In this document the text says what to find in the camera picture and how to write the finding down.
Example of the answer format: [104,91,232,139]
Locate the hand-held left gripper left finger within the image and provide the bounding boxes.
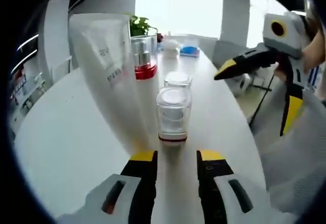
[57,150,158,224]

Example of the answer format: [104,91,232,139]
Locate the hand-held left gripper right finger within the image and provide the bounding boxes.
[196,149,281,224]

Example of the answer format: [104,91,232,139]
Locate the clear bottle with red band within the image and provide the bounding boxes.
[155,86,192,154]

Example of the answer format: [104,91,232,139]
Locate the red-base clear skincare jar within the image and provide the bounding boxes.
[130,35,159,80]

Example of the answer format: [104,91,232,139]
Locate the long white skincare tube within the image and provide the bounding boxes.
[68,13,151,156]

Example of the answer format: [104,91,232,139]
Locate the person's right hand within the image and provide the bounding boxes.
[274,27,326,80]

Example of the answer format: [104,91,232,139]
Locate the white side chair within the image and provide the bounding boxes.
[229,72,252,98]

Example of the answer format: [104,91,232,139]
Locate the blue tissue pack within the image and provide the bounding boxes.
[179,45,200,58]

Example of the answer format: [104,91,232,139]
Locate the potted green plant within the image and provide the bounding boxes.
[124,13,158,37]

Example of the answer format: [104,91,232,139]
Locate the white workbench cabinets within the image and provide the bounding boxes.
[10,63,49,118]

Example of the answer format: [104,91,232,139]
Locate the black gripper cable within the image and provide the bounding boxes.
[248,67,277,127]

